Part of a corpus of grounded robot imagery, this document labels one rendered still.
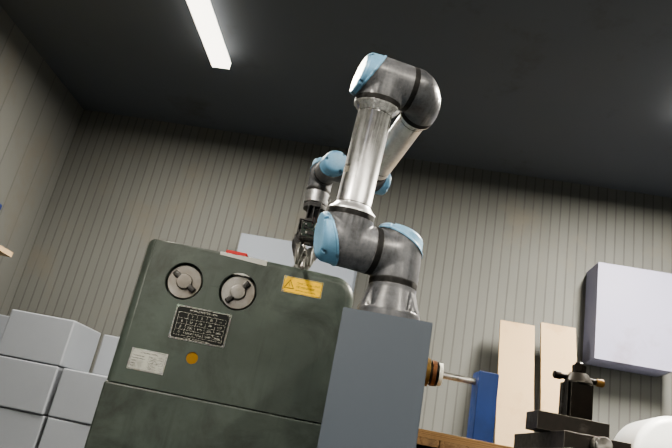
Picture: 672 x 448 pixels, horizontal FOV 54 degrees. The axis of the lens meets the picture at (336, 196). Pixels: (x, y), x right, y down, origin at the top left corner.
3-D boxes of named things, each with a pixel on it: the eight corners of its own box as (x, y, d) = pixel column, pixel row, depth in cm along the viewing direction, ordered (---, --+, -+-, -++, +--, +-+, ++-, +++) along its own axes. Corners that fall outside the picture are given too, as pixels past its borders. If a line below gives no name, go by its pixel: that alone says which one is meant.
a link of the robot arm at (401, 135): (460, 72, 169) (382, 176, 207) (421, 58, 167) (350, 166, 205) (460, 105, 163) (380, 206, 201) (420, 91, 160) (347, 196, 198)
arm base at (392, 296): (421, 322, 146) (427, 279, 150) (354, 310, 148) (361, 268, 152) (416, 335, 160) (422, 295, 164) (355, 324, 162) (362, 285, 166)
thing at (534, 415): (536, 428, 184) (537, 409, 185) (524, 429, 193) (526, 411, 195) (609, 442, 183) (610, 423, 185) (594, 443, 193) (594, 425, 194)
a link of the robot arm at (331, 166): (362, 156, 195) (350, 168, 205) (327, 144, 192) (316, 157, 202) (357, 180, 192) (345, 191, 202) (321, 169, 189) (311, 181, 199)
